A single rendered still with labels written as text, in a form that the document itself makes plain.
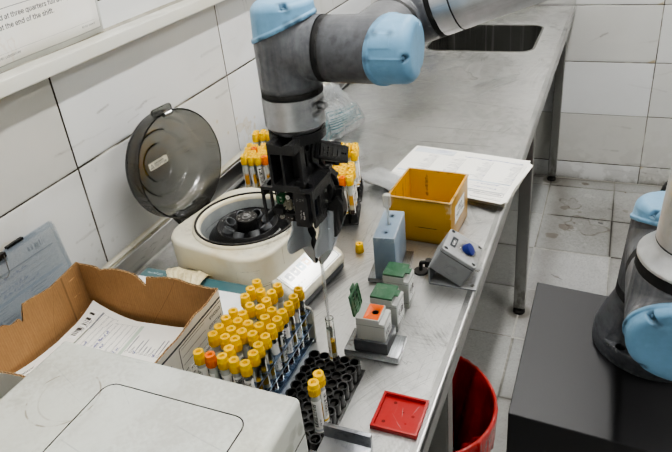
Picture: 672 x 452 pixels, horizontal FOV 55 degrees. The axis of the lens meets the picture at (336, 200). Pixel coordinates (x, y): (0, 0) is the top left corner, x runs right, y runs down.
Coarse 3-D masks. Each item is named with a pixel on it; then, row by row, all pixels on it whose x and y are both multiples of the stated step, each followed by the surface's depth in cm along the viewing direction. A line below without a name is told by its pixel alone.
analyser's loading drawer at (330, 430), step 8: (328, 424) 84; (328, 432) 84; (336, 432) 84; (344, 432) 83; (352, 432) 82; (360, 432) 82; (328, 440) 84; (336, 440) 84; (344, 440) 84; (352, 440) 83; (360, 440) 82; (368, 440) 82; (320, 448) 83; (328, 448) 83; (336, 448) 83; (344, 448) 83; (352, 448) 83; (360, 448) 83; (368, 448) 82
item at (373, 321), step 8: (368, 304) 102; (376, 304) 102; (360, 312) 101; (368, 312) 101; (376, 312) 101; (384, 312) 101; (360, 320) 100; (368, 320) 99; (376, 320) 99; (384, 320) 100; (360, 328) 101; (368, 328) 100; (376, 328) 99; (384, 328) 99; (360, 336) 101; (368, 336) 101; (376, 336) 100; (384, 336) 100
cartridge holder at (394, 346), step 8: (392, 328) 103; (352, 336) 106; (392, 336) 103; (400, 336) 104; (352, 344) 104; (360, 344) 102; (368, 344) 101; (376, 344) 100; (384, 344) 100; (392, 344) 103; (400, 344) 103; (344, 352) 103; (352, 352) 103; (360, 352) 102; (368, 352) 102; (376, 352) 101; (384, 352) 101; (392, 352) 101; (400, 352) 101; (384, 360) 101; (392, 360) 101
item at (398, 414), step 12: (384, 396) 94; (396, 396) 94; (408, 396) 94; (384, 408) 93; (396, 408) 93; (408, 408) 93; (420, 408) 92; (372, 420) 90; (384, 420) 91; (396, 420) 91; (408, 420) 91; (420, 420) 90; (396, 432) 88; (408, 432) 88
